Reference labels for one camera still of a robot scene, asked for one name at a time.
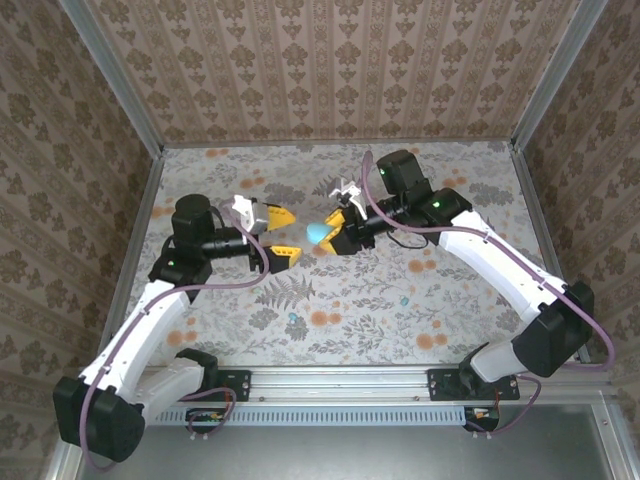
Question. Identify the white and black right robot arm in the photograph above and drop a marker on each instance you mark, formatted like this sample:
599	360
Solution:
500	265

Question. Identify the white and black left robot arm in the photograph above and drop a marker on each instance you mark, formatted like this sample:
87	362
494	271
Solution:
145	330

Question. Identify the floral patterned table cover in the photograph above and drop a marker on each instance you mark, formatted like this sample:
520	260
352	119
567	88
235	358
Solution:
350	310

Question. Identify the small black electronics board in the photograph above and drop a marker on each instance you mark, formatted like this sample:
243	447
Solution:
205	416
482	415

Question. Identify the aluminium side rail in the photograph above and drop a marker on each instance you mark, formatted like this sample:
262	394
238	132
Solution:
135	250
542	240

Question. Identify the aluminium back rail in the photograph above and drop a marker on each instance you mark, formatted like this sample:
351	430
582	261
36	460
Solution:
340	143

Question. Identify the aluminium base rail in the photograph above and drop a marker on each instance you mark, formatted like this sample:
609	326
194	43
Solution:
340	385

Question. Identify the aluminium frame post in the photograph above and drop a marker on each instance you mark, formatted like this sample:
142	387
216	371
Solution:
555	72
110	75

